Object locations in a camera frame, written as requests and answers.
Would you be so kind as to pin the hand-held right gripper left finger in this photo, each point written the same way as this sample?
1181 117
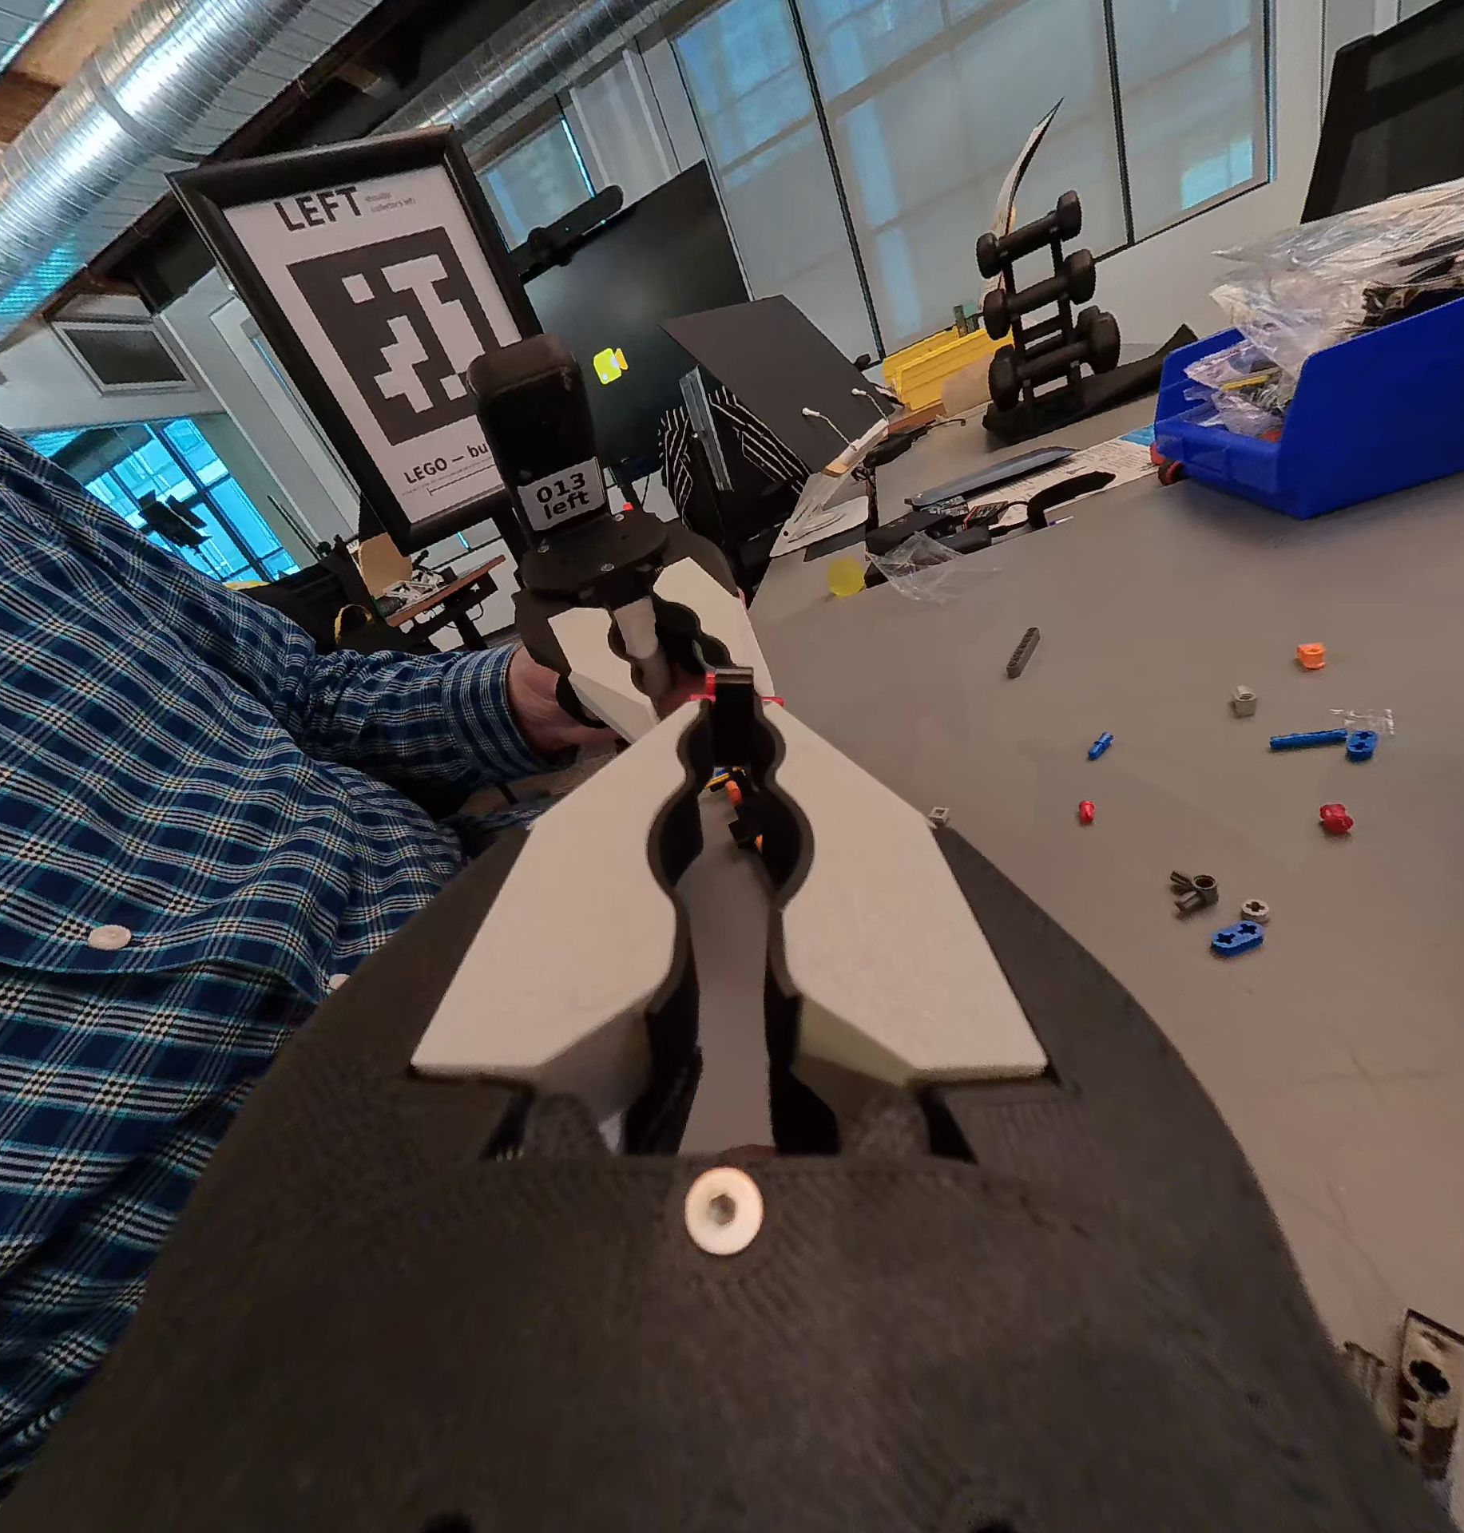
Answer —
541 959

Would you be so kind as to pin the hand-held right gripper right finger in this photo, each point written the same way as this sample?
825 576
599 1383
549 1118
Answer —
912 959

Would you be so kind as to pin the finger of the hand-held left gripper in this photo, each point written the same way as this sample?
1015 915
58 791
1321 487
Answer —
600 677
727 612

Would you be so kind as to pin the black lego beam red pins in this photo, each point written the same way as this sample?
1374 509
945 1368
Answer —
732 720

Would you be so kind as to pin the black lego model assembly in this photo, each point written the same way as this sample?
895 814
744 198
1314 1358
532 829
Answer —
744 815

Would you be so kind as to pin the long dark grey lego beam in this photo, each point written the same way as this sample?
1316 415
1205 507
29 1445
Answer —
1023 653

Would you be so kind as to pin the person's left forearm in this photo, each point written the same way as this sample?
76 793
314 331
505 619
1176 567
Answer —
421 708

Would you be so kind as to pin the dark grey lego connector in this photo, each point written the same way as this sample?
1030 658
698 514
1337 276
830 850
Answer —
1195 892

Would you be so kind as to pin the short blue lego liftarm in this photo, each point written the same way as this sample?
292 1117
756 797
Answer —
1224 942

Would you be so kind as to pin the red lego connector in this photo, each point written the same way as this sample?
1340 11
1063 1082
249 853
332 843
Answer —
1337 821

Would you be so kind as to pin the long blue lego axle pin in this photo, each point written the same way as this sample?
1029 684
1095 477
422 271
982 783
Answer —
1301 740

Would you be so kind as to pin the small blue lego connector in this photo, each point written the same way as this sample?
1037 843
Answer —
1361 745

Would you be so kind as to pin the clear lego piece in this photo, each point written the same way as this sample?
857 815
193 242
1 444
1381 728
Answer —
1369 721

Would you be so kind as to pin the pale perforated lego piece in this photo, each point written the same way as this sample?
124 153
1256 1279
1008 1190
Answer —
1403 1395

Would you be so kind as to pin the person's left hand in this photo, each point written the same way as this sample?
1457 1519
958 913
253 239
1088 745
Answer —
535 708

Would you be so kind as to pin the yellow green sticker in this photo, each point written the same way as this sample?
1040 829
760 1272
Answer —
611 365

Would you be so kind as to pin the yellow ball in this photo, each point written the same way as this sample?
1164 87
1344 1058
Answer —
847 578

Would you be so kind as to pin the black box white line pattern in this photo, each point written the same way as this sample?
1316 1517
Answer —
732 444

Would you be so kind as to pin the black framed tag sign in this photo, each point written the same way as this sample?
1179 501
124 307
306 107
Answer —
385 324

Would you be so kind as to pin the cluttered wooden desk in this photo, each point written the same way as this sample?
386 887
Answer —
445 593

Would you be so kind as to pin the large black monitor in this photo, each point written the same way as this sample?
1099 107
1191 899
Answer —
672 265

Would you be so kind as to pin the black electronic device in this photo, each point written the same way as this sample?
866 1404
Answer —
912 533

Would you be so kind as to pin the crumpled clear plastic bag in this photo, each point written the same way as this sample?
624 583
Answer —
936 576

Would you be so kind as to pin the tilted black panel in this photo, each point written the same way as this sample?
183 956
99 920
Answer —
780 348

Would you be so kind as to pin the dark tablet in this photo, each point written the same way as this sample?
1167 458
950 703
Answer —
996 477

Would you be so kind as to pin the yellow storage bin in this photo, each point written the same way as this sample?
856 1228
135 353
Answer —
924 372

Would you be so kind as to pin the black dumbbell rack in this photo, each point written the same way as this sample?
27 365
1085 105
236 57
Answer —
1032 420

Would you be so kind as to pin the large black dumbbell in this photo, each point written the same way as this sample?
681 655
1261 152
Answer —
1063 357

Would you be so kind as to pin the printed instruction sheet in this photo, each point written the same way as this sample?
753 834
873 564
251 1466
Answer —
1123 456

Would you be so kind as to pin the medium black dumbbell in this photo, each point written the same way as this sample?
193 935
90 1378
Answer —
1044 292

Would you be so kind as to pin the person in blue plaid shirt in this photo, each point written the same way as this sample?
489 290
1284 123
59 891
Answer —
121 780

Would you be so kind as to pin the red and black wheel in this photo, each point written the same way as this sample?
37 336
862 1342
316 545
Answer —
1172 465

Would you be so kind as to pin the small black dumbbell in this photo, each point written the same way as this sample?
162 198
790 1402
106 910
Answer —
1032 234

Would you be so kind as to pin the black mat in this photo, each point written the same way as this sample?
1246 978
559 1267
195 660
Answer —
1147 365

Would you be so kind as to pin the curved white sheet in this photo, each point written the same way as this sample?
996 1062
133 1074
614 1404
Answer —
1035 157

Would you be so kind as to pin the blue storage bin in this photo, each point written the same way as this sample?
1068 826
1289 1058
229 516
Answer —
1392 420

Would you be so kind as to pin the pile of clear plastic bags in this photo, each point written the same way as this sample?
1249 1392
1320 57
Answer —
1344 276

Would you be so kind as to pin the black office chair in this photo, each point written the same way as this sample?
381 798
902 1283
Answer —
1403 109

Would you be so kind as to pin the black bar camera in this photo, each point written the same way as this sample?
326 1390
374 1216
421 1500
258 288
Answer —
564 229

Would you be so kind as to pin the silver ventilation duct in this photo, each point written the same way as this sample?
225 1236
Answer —
505 85
97 133

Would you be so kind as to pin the black camera on tripod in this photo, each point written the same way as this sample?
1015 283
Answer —
172 518

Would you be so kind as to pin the wall air vent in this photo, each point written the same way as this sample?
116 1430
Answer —
121 353

